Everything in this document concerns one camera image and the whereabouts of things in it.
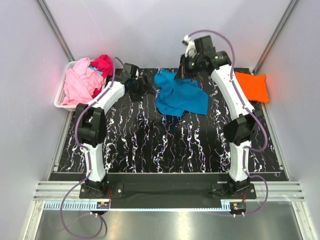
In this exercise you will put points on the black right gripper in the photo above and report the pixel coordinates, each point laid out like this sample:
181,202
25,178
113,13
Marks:
181,71

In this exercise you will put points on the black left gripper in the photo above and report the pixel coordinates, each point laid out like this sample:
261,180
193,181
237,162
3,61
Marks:
145,89

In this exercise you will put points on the blue t shirt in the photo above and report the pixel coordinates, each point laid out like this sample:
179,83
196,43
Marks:
176,97

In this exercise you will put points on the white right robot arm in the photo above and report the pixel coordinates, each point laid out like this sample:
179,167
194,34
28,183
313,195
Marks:
244,121

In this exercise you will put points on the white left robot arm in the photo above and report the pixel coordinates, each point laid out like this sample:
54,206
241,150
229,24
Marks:
90,121

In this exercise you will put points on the magenta t shirt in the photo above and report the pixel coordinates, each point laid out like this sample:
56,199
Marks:
104,64

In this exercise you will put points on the light blue garment in basket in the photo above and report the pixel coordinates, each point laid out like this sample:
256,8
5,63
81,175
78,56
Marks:
96,70

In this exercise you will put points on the light pink t shirt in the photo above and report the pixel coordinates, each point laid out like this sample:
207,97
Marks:
79,83

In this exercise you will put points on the folded orange t shirt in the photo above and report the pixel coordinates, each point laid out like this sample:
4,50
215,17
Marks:
254,87

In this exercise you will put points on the white plastic laundry basket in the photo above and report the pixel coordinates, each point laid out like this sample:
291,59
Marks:
60,92

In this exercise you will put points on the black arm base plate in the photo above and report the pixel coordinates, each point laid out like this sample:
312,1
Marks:
161,203

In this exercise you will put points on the aluminium frame rail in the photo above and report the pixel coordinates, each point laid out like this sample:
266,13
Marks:
275,190

